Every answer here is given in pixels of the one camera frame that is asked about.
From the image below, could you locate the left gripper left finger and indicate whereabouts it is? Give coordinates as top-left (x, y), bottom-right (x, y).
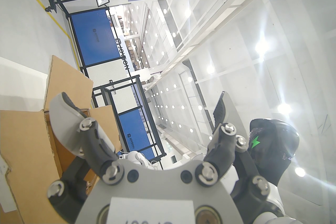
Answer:
top-left (47, 92), bottom-right (124, 212)

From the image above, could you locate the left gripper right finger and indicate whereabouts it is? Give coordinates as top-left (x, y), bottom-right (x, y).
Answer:
top-left (196, 91), bottom-right (271, 200)

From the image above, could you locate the large brown carton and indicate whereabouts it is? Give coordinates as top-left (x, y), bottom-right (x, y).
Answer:
top-left (0, 55), bottom-right (124, 224)

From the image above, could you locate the blue partition panel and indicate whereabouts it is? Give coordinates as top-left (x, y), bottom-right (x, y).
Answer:
top-left (69, 8), bottom-right (132, 70)
top-left (118, 106), bottom-right (167, 160)

